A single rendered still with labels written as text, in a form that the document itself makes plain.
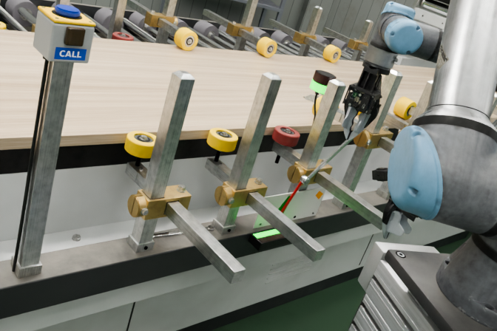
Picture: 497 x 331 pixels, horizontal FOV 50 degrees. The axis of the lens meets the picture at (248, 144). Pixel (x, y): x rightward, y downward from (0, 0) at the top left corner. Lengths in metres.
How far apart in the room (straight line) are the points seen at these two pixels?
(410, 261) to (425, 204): 0.18
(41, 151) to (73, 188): 0.37
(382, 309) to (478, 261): 0.22
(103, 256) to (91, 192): 0.22
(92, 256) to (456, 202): 0.78
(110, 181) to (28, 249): 0.36
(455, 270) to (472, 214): 0.13
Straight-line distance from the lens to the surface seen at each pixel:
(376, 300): 1.00
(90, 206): 1.43
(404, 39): 1.24
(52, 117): 0.99
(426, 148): 0.73
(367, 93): 1.36
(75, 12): 0.93
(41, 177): 1.04
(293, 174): 1.50
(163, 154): 1.14
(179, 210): 1.20
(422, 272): 0.89
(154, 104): 1.54
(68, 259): 1.22
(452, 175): 0.73
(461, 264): 0.86
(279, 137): 1.60
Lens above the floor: 1.45
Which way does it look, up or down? 22 degrees down
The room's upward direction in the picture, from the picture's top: 18 degrees clockwise
